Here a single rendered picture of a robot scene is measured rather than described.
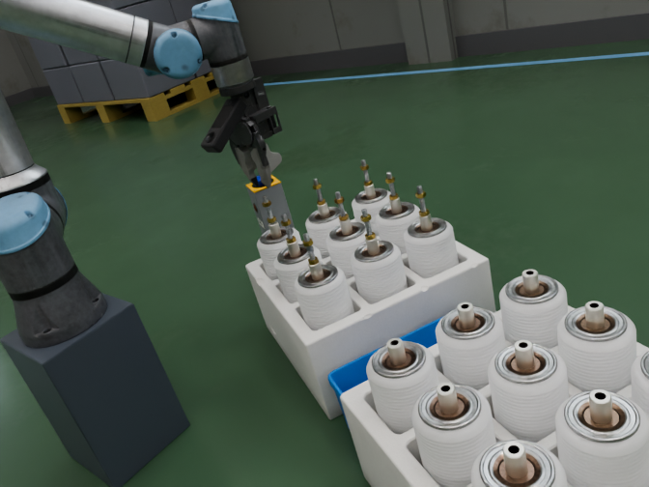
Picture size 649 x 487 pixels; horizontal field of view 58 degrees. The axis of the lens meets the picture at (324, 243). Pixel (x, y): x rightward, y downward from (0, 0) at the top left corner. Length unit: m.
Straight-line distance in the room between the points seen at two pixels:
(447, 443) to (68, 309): 0.66
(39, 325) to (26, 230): 0.17
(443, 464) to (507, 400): 0.11
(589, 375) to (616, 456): 0.17
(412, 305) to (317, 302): 0.18
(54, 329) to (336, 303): 0.48
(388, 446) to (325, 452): 0.29
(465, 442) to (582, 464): 0.12
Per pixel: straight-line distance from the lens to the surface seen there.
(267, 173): 1.20
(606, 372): 0.86
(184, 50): 0.99
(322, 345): 1.05
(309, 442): 1.13
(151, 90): 4.29
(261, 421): 1.20
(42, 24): 1.01
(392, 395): 0.82
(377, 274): 1.08
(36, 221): 1.05
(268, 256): 1.26
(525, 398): 0.78
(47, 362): 1.07
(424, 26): 3.73
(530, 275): 0.91
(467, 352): 0.85
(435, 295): 1.12
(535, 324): 0.91
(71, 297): 1.09
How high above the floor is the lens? 0.77
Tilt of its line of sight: 26 degrees down
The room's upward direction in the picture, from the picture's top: 16 degrees counter-clockwise
